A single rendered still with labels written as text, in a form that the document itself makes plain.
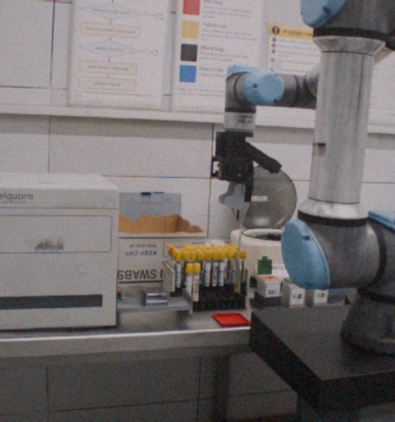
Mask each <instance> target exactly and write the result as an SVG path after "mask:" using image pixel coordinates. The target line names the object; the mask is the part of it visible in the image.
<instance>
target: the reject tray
mask: <svg viewBox="0 0 395 422"><path fill-rule="evenodd" d="M212 317H213V318H214V319H215V320H216V321H217V322H218V323H219V325H220V326H221V327H222V328H224V327H239V326H251V321H250V320H249V319H248V318H247V317H245V316H244V315H243V314H242V313H223V314H212Z"/></svg>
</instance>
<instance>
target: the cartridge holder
mask: <svg viewBox="0 0 395 422"><path fill-rule="evenodd" d="M250 303H251V304H253V305H255V306H256V307H257V308H259V309H260V310H271V309H286V307H285V306H284V305H282V296H281V295H279V296H270V297H267V298H265V297H263V296H262V295H260V294H259V293H257V291H255V296H254V297H253V298H250Z"/></svg>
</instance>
